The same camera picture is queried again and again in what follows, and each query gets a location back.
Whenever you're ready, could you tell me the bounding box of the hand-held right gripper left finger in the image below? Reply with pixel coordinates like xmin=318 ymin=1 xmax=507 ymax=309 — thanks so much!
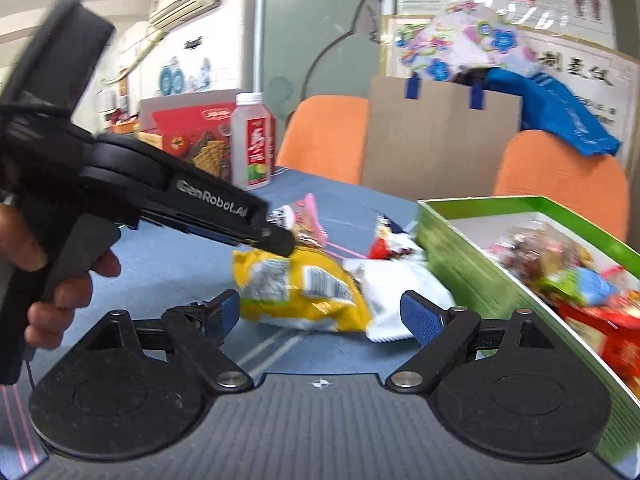
xmin=75 ymin=289 xmax=253 ymax=394

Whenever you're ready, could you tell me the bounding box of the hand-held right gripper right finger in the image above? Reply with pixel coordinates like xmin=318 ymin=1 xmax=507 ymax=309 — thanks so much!
xmin=387 ymin=290 xmax=556 ymax=394

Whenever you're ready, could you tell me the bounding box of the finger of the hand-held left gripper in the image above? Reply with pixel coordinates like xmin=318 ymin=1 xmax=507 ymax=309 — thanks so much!
xmin=140 ymin=212 xmax=297 ymax=258

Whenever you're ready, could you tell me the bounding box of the large yellow snack packet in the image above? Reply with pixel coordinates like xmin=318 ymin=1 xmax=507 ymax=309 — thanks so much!
xmin=231 ymin=246 xmax=374 ymax=334

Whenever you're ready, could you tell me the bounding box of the green cardboard box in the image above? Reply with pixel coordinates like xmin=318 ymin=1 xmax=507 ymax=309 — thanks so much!
xmin=415 ymin=195 xmax=640 ymax=472

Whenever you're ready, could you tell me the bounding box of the clear mixed candy bag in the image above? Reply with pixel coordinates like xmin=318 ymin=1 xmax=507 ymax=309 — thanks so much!
xmin=486 ymin=224 xmax=597 ymax=292

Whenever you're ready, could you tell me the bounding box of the blue green snack packet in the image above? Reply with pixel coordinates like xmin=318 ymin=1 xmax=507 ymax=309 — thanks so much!
xmin=541 ymin=266 xmax=622 ymax=312

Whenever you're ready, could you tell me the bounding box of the red snack packet white print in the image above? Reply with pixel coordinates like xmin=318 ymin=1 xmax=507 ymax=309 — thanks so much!
xmin=559 ymin=292 xmax=640 ymax=388

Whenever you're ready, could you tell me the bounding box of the person's left hand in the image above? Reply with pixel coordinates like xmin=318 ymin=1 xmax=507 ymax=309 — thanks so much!
xmin=0 ymin=205 xmax=122 ymax=351

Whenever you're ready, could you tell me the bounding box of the pink snack packet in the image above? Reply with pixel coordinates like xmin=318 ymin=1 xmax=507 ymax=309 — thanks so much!
xmin=271 ymin=191 xmax=371 ymax=262

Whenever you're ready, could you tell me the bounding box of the blue tablecloth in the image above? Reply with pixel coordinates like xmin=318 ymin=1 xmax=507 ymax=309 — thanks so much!
xmin=0 ymin=165 xmax=501 ymax=480

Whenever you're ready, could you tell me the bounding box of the red cracker box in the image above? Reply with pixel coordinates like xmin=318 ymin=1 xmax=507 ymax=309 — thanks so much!
xmin=139 ymin=101 xmax=239 ymax=184

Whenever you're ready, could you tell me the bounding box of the red and white snack packet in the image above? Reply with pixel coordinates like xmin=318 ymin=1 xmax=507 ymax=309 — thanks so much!
xmin=369 ymin=211 xmax=427 ymax=262

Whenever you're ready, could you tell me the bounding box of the clear drink bottle red label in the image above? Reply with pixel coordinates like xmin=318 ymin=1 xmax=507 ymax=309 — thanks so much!
xmin=230 ymin=92 xmax=279 ymax=192

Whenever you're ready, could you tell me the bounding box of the orange chair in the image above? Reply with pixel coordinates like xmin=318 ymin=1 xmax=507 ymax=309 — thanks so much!
xmin=275 ymin=95 xmax=371 ymax=187
xmin=492 ymin=130 xmax=631 ymax=241

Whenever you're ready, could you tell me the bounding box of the brown cardboard box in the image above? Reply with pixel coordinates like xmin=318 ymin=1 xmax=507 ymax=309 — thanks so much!
xmin=361 ymin=75 xmax=524 ymax=200

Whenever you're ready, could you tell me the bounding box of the blue plastic bag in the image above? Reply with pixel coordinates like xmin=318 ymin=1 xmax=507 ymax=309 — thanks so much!
xmin=484 ymin=66 xmax=622 ymax=159

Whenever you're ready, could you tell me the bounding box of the floral bag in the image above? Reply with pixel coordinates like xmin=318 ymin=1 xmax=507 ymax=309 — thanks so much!
xmin=394 ymin=0 xmax=543 ymax=84

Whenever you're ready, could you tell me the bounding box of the framed calligraphy sign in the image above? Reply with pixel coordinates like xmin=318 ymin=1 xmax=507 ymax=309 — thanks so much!
xmin=517 ymin=25 xmax=640 ymax=171

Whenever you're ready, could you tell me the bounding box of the blue wall decoration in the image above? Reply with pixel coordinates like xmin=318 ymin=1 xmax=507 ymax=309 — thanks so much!
xmin=156 ymin=55 xmax=212 ymax=97

